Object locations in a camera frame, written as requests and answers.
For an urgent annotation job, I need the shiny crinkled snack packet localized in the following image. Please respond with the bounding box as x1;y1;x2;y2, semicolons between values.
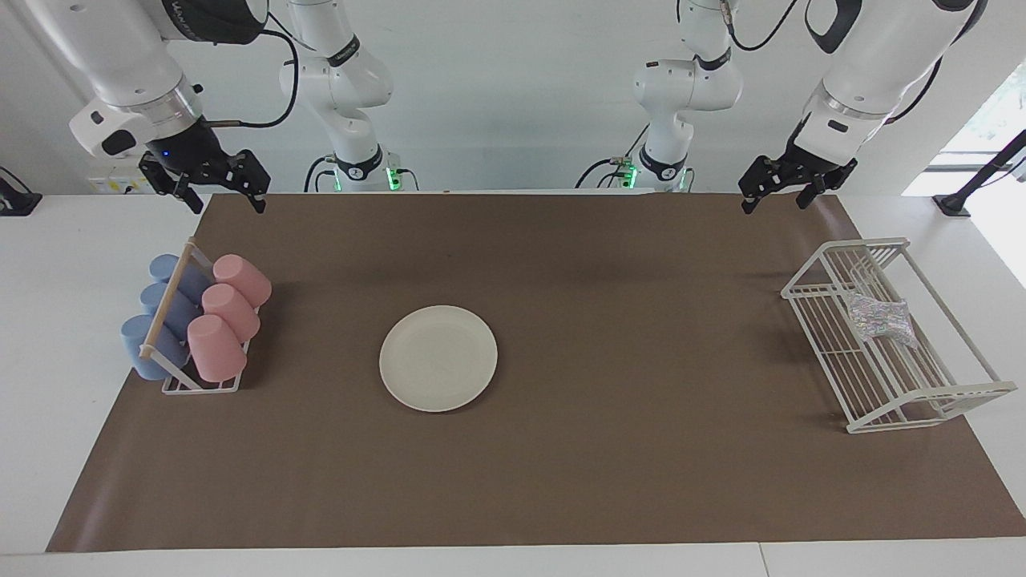
846;290;915;347

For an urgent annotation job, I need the cream round plate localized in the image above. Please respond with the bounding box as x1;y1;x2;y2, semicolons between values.
379;305;499;414

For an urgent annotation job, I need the blue plastic cup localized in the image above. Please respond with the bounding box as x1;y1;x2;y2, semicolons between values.
140;282;201;337
149;254;213;305
121;315;193;381

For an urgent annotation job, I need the pink plastic cup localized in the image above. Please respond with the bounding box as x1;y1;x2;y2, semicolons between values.
187;314;248;383
212;254;273;309
201;284;261;343

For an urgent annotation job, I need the black metal stand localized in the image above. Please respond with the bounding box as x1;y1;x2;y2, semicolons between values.
932;128;1026;217

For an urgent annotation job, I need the brown table mat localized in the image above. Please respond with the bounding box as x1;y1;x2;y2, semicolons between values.
46;192;1026;552

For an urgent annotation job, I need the black right base cable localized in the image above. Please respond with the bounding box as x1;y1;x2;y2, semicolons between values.
303;155;336;193

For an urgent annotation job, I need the black base cable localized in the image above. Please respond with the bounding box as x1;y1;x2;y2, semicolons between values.
303;155;336;193
575;120;652;190

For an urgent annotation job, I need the white wall power outlet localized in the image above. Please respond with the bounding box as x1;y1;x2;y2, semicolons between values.
87;175;149;195

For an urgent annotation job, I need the white cup rack wooden handle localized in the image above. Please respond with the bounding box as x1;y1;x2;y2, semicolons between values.
139;238;257;395

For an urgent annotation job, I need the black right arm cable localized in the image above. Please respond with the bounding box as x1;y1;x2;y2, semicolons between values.
200;16;301;133

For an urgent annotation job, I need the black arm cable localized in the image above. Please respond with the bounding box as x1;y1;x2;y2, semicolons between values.
717;0;943;129
200;16;301;133

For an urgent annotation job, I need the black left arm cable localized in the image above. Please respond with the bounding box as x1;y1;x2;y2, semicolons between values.
717;0;943;129

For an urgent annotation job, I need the black left base cable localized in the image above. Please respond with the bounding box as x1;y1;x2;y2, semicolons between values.
575;120;652;190

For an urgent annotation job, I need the black clamp bracket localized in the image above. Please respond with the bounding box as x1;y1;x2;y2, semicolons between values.
0;167;42;217

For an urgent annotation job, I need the white wire dish rack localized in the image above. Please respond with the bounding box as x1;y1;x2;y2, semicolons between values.
782;237;1017;434

